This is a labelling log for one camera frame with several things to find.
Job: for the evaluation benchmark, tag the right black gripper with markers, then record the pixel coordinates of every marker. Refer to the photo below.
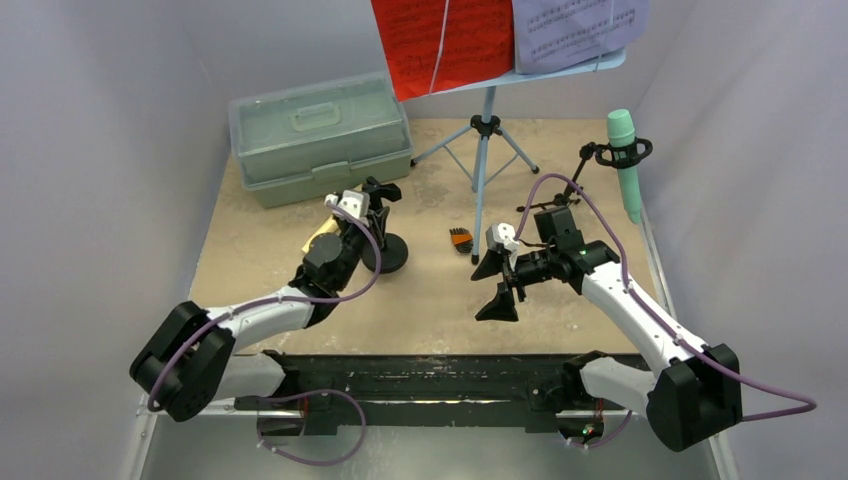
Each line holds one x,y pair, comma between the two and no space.
511,273

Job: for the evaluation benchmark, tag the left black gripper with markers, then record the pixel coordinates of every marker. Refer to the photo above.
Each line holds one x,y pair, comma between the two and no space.
377,221

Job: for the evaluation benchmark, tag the cream yellow microphone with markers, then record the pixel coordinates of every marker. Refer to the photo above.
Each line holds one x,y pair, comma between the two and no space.
329,226

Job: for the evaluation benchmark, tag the black round-base microphone stand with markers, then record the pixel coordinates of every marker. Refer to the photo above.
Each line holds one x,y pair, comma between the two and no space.
395,254

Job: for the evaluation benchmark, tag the black tripod microphone stand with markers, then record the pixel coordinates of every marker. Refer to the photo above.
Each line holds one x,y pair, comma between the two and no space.
602,155

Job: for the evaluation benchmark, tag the mint green microphone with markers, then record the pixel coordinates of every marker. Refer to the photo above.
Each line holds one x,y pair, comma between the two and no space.
622,138

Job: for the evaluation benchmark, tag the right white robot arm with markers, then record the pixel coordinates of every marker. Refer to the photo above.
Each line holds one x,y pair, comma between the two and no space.
649,324

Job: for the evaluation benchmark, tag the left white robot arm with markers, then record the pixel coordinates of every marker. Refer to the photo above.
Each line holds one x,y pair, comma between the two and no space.
245,318

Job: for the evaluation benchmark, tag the orange black hex key set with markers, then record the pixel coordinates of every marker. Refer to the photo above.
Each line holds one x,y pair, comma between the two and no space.
462,240

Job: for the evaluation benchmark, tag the grey-green plastic toolbox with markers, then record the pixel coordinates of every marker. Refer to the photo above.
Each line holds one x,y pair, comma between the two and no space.
304,142

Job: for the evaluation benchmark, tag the light blue music stand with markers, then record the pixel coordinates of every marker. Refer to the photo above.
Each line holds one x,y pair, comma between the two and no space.
486,125

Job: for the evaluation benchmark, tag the red sheet music page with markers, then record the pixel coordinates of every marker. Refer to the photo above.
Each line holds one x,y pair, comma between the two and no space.
432,46

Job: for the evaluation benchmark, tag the lavender sheet music page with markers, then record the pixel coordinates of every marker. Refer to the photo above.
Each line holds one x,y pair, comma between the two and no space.
554,35

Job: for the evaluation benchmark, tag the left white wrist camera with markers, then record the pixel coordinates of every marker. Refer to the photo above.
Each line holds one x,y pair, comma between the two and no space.
348,203

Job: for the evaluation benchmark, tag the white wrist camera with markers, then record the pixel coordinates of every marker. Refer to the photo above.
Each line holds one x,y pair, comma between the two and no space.
502,237
348,203

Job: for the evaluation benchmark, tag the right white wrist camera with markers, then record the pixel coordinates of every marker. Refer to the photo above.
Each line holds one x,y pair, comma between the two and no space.
502,237

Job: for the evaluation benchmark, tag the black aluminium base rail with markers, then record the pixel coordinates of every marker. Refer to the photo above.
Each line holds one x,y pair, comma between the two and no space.
326,392

